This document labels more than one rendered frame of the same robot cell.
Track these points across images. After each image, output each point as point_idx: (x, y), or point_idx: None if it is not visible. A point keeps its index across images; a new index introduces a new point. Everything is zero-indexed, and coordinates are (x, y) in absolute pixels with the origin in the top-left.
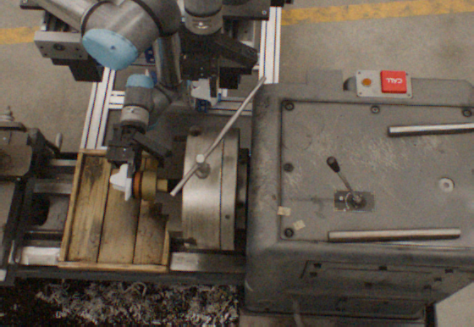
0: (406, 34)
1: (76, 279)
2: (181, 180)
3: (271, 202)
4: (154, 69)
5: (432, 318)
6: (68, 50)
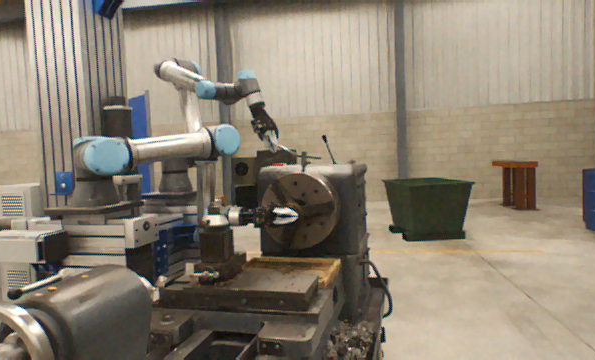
0: None
1: None
2: (313, 156)
3: (329, 165)
4: None
5: (372, 281)
6: (151, 228)
